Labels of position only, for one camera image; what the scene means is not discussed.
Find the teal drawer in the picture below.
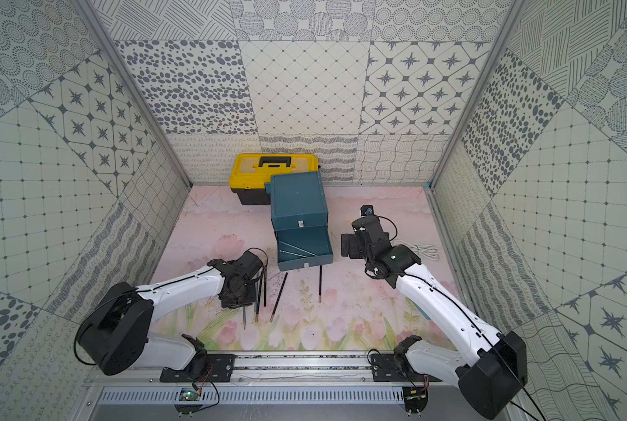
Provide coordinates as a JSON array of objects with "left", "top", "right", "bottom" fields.
[{"left": 275, "top": 226, "right": 334, "bottom": 272}]

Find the teal drawer cabinet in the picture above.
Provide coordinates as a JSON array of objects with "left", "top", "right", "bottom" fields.
[{"left": 270, "top": 171, "right": 329, "bottom": 232}]

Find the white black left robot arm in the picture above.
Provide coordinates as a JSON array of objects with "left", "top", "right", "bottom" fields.
[{"left": 73, "top": 248, "right": 268, "bottom": 383}]

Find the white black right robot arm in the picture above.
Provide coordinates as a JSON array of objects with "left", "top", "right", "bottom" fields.
[{"left": 342, "top": 215, "right": 528, "bottom": 420}]

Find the black pencil slanted middle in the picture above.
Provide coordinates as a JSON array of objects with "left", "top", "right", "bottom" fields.
[{"left": 270, "top": 272, "right": 289, "bottom": 323}]

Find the teal power strip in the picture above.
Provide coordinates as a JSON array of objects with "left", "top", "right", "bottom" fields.
[{"left": 410, "top": 300, "right": 431, "bottom": 320}]

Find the yellow black toolbox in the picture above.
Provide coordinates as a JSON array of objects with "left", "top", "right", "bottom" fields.
[{"left": 229, "top": 154, "right": 320, "bottom": 205}]

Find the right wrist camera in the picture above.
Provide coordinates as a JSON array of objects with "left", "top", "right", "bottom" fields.
[{"left": 360, "top": 205, "right": 375, "bottom": 217}]

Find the white power cable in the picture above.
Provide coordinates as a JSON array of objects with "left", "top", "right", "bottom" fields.
[{"left": 397, "top": 240, "right": 442, "bottom": 262}]

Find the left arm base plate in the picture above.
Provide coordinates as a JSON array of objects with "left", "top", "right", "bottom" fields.
[{"left": 159, "top": 354, "right": 236, "bottom": 383}]

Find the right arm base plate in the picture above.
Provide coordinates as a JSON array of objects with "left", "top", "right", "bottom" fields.
[{"left": 366, "top": 350, "right": 411, "bottom": 382}]

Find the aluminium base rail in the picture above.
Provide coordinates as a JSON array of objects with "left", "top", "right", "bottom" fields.
[{"left": 84, "top": 351, "right": 520, "bottom": 388}]

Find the white slotted cable duct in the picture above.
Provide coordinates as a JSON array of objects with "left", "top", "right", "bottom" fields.
[{"left": 99, "top": 385, "right": 403, "bottom": 405}]

